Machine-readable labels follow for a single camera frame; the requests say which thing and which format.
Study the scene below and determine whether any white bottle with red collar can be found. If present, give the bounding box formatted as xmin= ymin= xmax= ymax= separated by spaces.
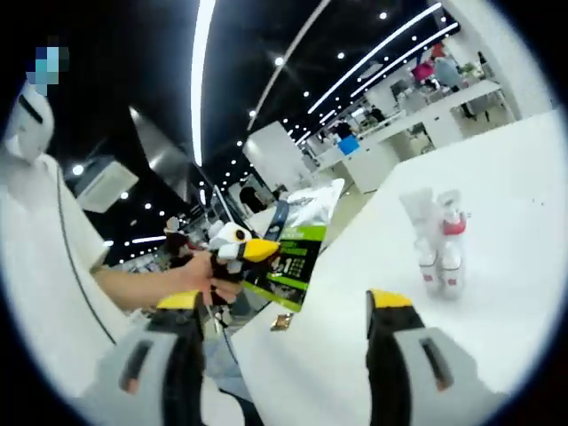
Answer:
xmin=437 ymin=189 xmax=468 ymax=272

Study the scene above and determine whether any long curved ceiling light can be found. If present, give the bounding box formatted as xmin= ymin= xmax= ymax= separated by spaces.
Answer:
xmin=190 ymin=0 xmax=217 ymax=165

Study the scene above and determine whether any person's left hand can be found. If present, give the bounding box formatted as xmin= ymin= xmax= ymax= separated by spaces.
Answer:
xmin=170 ymin=249 xmax=244 ymax=307

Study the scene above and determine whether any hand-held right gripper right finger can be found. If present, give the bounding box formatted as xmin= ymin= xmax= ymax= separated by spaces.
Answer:
xmin=364 ymin=288 xmax=511 ymax=426

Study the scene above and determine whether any small gold packet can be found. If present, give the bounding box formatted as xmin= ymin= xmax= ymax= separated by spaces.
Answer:
xmin=269 ymin=312 xmax=295 ymax=333

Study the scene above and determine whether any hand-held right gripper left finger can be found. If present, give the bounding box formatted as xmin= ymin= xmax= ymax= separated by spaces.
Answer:
xmin=82 ymin=288 xmax=208 ymax=426

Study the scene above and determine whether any green black skincare sachet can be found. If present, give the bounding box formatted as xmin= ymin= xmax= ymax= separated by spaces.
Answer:
xmin=241 ymin=177 xmax=346 ymax=314

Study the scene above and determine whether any white skincare tube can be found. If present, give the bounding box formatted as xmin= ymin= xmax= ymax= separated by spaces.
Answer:
xmin=398 ymin=186 xmax=438 ymax=267

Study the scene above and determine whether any person's white shirt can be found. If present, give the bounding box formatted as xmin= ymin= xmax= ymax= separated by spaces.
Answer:
xmin=0 ymin=150 xmax=147 ymax=398

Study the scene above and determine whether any pink bag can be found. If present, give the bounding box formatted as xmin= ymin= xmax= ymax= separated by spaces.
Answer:
xmin=411 ymin=60 xmax=435 ymax=82

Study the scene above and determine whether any white chest device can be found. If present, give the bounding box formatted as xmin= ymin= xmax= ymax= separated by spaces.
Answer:
xmin=4 ymin=83 xmax=55 ymax=162

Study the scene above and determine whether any black device cable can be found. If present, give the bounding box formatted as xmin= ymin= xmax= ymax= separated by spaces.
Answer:
xmin=55 ymin=162 xmax=119 ymax=347

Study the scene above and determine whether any row of white office desks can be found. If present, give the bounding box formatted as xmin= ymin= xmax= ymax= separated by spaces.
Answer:
xmin=312 ymin=79 xmax=505 ymax=194

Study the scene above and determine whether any ceiling air conditioner unit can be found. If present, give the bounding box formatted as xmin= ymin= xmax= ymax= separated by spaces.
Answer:
xmin=73 ymin=159 xmax=139 ymax=212

